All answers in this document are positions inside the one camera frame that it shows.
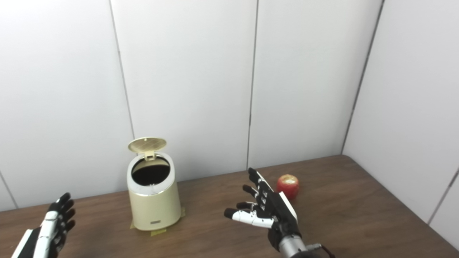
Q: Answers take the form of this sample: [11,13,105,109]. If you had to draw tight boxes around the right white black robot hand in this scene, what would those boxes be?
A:
[224,168,302,251]

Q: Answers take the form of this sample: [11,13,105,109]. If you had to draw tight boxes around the cream-colored bin body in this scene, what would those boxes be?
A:
[127,152,181,231]

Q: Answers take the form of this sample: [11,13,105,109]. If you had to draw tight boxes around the red apple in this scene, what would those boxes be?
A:
[276,174,300,200]

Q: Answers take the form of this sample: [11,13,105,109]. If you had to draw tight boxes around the round cream bin lid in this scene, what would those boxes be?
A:
[128,137,167,161]

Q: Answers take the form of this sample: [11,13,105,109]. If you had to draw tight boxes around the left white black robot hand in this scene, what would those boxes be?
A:
[11,193,76,258]

